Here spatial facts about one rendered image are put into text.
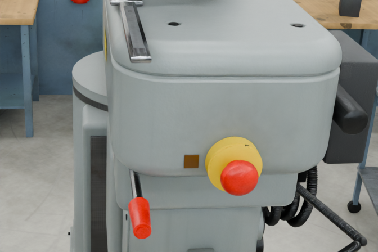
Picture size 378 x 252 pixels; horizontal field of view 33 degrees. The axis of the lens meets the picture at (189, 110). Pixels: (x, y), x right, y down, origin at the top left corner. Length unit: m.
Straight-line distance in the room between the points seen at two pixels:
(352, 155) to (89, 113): 0.55
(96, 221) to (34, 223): 2.36
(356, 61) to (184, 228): 0.48
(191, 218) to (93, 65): 0.73
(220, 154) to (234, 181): 0.04
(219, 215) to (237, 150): 0.24
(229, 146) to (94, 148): 0.69
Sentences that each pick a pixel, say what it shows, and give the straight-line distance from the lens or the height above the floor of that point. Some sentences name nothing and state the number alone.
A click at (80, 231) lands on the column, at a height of 1.25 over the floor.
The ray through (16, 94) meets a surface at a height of 0.23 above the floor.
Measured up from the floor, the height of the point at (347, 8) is 0.94.
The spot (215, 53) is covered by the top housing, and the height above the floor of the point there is 1.88.
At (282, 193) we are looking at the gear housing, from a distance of 0.87.
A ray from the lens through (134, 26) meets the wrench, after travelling 0.69.
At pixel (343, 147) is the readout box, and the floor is 1.55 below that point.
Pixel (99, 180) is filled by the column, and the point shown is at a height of 1.40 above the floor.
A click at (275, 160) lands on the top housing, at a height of 1.76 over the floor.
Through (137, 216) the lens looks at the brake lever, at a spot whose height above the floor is 1.71.
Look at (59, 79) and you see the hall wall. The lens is 5.39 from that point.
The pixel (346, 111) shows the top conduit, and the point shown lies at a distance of 0.77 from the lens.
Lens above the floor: 2.09
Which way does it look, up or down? 24 degrees down
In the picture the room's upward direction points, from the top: 4 degrees clockwise
